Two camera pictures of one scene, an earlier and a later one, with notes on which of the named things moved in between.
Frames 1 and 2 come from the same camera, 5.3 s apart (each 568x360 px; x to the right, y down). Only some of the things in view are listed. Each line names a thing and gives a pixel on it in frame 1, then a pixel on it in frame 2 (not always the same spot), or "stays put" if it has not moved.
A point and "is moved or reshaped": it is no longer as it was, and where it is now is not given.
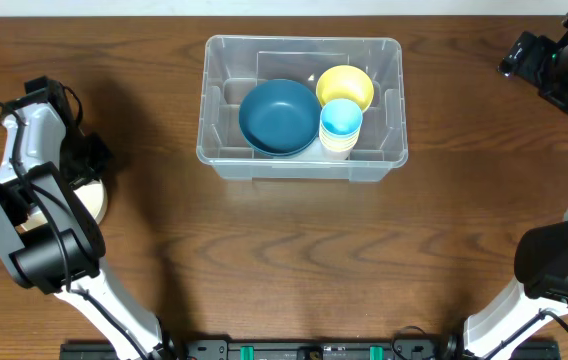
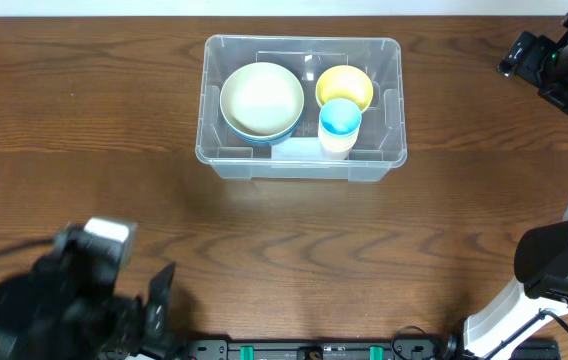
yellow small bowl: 345,82 stays put
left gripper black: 90,157 → 153,314
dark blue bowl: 279,117 is moved or reshaped
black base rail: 311,349 stays put
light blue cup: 341,116 stays put
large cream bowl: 93,195 → 261,100
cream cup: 338,142 stays put
